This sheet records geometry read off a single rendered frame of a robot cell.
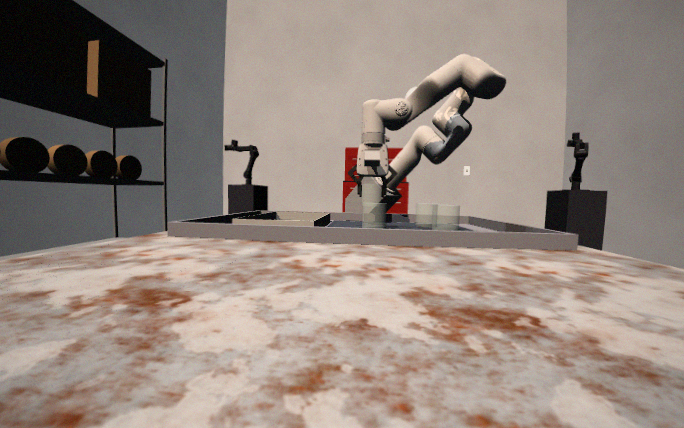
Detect clear glass jar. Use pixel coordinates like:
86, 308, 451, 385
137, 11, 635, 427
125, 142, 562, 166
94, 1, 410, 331
415, 203, 438, 227
362, 203, 387, 229
432, 205, 460, 231
361, 184, 382, 206

